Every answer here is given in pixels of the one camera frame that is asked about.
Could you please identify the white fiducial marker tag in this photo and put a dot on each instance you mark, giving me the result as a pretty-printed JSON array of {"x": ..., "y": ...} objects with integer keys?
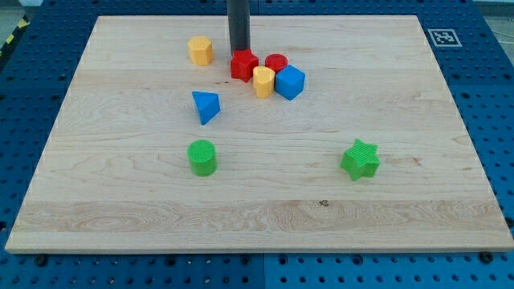
[{"x": 443, "y": 37}]

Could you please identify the blue cube block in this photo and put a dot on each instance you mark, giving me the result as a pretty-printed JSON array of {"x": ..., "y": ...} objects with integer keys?
[{"x": 289, "y": 82}]

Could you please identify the dark grey cylindrical robot stick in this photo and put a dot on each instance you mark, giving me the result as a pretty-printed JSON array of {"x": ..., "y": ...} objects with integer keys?
[{"x": 238, "y": 15}]

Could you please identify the blue triangle block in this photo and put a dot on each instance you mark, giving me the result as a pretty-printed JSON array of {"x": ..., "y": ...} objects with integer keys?
[{"x": 207, "y": 104}]

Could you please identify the green star block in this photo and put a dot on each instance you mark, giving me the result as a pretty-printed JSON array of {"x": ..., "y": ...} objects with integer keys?
[{"x": 361, "y": 160}]

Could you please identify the red cylinder block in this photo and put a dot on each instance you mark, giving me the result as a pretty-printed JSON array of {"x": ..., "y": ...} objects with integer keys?
[{"x": 277, "y": 62}]

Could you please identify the yellow heart block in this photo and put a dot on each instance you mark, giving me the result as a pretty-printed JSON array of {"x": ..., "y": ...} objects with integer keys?
[{"x": 263, "y": 81}]

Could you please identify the green cylinder block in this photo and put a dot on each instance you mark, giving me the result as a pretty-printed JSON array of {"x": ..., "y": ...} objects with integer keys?
[{"x": 202, "y": 158}]

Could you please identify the yellow hexagon block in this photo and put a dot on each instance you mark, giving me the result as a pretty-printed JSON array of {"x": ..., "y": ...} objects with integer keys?
[{"x": 200, "y": 50}]

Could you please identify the light wooden board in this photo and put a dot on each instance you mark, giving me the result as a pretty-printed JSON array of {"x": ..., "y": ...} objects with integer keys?
[{"x": 114, "y": 177}]

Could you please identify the red star block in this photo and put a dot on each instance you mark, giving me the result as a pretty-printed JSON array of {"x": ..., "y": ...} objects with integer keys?
[{"x": 242, "y": 64}]

